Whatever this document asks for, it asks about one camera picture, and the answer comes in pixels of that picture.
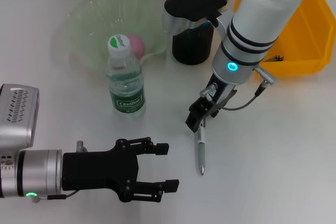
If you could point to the clear green-label water bottle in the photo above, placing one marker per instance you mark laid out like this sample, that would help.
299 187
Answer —
126 82

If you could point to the grey clear ballpoint pen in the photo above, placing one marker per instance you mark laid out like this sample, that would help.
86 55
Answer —
200 153

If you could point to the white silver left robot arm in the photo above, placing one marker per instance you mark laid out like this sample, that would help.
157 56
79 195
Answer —
34 172

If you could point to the yellow plastic bin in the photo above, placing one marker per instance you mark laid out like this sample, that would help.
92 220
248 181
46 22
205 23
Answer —
302 51

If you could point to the pink peach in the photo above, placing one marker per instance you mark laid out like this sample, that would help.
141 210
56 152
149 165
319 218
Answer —
137 45

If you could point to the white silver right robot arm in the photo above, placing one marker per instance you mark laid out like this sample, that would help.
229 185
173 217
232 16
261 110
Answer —
257 19

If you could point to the translucent green fruit plate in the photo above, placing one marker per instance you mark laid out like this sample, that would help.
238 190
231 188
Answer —
92 19

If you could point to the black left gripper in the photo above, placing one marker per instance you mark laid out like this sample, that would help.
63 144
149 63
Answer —
99 170

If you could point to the wrist silver connector stub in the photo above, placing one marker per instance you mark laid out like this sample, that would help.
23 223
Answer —
81 146
208 90

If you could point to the left wrist silver connector stub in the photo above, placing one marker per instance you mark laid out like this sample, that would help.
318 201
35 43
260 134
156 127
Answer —
81 146

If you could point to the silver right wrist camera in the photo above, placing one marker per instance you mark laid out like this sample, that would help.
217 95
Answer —
194 3

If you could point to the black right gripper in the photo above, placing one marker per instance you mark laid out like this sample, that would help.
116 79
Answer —
212 103

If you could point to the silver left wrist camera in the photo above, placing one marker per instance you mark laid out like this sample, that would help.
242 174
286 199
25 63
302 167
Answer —
15 116

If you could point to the right wrist silver connector stub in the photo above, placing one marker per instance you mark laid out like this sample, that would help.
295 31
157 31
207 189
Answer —
208 90

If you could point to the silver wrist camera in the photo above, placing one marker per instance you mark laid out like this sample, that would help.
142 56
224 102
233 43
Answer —
194 3
15 116

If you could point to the green plastic wrapper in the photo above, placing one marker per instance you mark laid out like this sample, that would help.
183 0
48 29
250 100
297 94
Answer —
275 58

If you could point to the black mesh pen holder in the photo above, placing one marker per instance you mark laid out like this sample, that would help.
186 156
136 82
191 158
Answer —
191 48

